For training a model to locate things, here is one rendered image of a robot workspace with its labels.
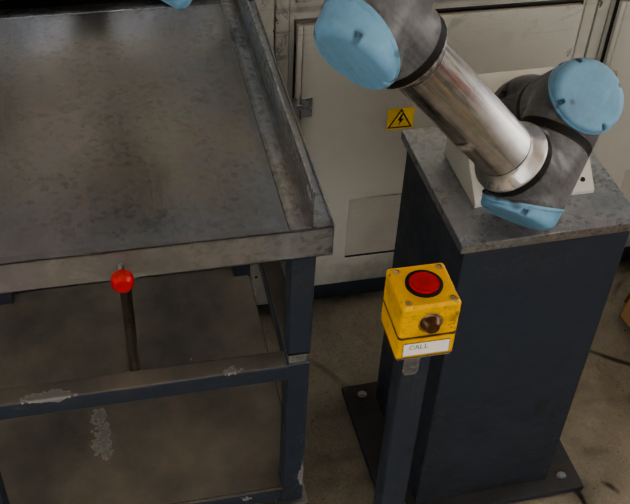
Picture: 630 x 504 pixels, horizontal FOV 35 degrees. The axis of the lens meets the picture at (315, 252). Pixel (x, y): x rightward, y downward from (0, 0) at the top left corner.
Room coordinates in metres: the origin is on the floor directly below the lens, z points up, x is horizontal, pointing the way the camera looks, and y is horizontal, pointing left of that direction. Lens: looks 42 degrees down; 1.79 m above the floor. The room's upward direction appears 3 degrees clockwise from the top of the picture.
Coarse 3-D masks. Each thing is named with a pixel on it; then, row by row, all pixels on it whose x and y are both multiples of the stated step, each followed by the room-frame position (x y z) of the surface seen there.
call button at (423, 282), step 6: (414, 276) 0.94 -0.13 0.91; (420, 276) 0.94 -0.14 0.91; (426, 276) 0.94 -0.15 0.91; (432, 276) 0.94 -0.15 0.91; (414, 282) 0.92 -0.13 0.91; (420, 282) 0.93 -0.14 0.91; (426, 282) 0.93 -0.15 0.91; (432, 282) 0.93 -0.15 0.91; (438, 282) 0.93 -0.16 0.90; (414, 288) 0.92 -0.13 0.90; (420, 288) 0.91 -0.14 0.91; (426, 288) 0.91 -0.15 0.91; (432, 288) 0.92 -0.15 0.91
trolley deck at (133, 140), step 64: (0, 64) 1.48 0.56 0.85; (64, 64) 1.49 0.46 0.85; (128, 64) 1.50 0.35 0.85; (192, 64) 1.51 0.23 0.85; (0, 128) 1.29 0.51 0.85; (64, 128) 1.30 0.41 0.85; (128, 128) 1.31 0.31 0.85; (192, 128) 1.32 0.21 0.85; (256, 128) 1.33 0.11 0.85; (0, 192) 1.13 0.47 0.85; (64, 192) 1.14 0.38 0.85; (128, 192) 1.15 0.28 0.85; (192, 192) 1.15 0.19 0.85; (256, 192) 1.16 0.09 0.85; (320, 192) 1.17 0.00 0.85; (0, 256) 0.99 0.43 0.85; (64, 256) 1.00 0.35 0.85; (128, 256) 1.02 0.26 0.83; (192, 256) 1.04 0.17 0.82; (256, 256) 1.07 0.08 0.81
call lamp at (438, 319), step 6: (426, 318) 0.89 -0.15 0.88; (432, 318) 0.88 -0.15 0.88; (438, 318) 0.89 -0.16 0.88; (420, 324) 0.88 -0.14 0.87; (426, 324) 0.88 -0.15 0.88; (432, 324) 0.88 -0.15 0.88; (438, 324) 0.88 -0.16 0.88; (420, 330) 0.89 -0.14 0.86; (426, 330) 0.88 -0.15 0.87; (432, 330) 0.88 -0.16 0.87; (438, 330) 0.88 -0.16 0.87
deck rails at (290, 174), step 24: (240, 0) 1.70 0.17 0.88; (240, 24) 1.65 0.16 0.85; (240, 48) 1.57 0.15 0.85; (264, 48) 1.46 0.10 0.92; (264, 72) 1.45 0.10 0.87; (264, 96) 1.42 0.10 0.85; (264, 120) 1.35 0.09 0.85; (288, 120) 1.26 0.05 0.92; (264, 144) 1.28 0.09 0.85; (288, 144) 1.25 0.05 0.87; (288, 168) 1.22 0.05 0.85; (288, 192) 1.16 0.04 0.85; (312, 192) 1.09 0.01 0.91; (288, 216) 1.11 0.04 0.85; (312, 216) 1.09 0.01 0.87
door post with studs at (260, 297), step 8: (256, 0) 1.75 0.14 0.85; (264, 0) 1.76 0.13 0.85; (272, 0) 1.76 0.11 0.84; (264, 8) 1.76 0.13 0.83; (272, 8) 1.76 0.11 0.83; (264, 16) 1.76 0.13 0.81; (272, 16) 1.76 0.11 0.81; (264, 24) 1.76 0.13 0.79; (272, 24) 1.76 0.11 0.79; (272, 32) 1.76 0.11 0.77; (272, 40) 1.76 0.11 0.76; (272, 48) 1.76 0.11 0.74; (256, 264) 1.75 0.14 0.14; (256, 272) 1.75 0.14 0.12; (256, 280) 1.75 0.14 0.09; (256, 288) 1.75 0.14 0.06; (256, 296) 1.75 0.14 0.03; (264, 296) 1.76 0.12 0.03
